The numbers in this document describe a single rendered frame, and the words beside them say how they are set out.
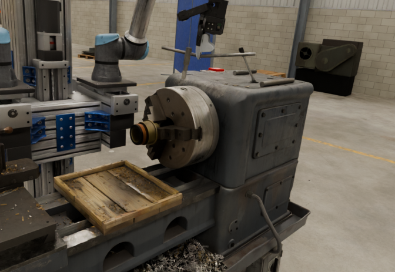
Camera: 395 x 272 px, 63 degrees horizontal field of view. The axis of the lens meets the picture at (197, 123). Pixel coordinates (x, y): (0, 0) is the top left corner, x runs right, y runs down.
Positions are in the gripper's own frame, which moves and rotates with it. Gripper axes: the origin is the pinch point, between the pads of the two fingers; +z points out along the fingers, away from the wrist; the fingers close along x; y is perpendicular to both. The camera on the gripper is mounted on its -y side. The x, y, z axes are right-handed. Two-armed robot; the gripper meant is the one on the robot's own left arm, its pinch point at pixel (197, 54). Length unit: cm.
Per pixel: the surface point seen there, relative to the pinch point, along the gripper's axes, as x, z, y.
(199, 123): -9.9, 21.6, 6.6
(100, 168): -11, 49, -28
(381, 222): 144, 132, 159
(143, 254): -32, 64, -1
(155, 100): -1.6, 19.8, -12.6
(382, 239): 117, 131, 150
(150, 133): -14.8, 27.3, -9.1
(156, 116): -6.0, 24.3, -10.1
